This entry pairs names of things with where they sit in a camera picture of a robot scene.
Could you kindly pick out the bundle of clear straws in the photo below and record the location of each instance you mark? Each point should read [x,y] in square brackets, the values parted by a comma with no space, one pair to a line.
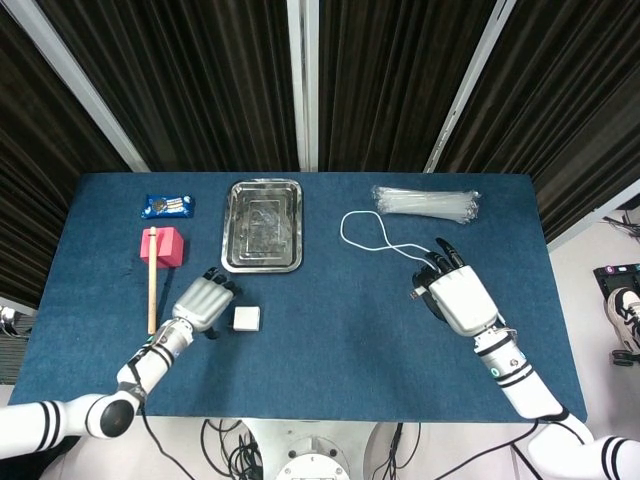
[425,204]

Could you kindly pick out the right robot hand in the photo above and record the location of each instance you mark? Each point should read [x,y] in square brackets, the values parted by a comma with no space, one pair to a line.
[462,300]

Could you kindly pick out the blue table mat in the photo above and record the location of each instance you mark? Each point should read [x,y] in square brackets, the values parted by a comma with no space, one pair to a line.
[320,360]

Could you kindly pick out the wooden stick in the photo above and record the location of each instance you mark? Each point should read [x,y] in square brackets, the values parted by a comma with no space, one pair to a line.
[152,295]

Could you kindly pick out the pink foam block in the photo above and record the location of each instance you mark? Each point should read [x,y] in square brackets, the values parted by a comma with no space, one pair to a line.
[170,247]

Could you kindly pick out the blue cookie packet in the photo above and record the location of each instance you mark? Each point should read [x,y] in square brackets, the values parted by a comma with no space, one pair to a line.
[167,206]

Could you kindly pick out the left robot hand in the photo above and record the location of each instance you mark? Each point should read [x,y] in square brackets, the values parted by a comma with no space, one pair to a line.
[202,302]

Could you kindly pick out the white frame post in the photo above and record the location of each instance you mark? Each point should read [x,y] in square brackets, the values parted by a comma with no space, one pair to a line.
[304,85]
[79,85]
[467,90]
[590,220]

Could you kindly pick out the white charger block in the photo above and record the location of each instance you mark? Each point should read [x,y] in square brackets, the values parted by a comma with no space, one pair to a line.
[247,319]

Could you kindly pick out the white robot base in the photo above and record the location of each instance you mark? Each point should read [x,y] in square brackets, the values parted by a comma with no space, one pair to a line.
[310,460]

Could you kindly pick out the black device with pink lights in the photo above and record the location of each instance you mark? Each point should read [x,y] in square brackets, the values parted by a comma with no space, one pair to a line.
[602,280]

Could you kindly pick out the dark pleated curtain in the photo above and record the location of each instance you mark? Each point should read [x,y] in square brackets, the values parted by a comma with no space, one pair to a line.
[200,75]

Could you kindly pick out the black and white sneaker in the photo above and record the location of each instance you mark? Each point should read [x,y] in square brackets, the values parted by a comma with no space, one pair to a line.
[625,315]

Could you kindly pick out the metal tray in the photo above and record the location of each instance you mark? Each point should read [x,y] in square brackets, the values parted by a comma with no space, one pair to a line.
[262,227]

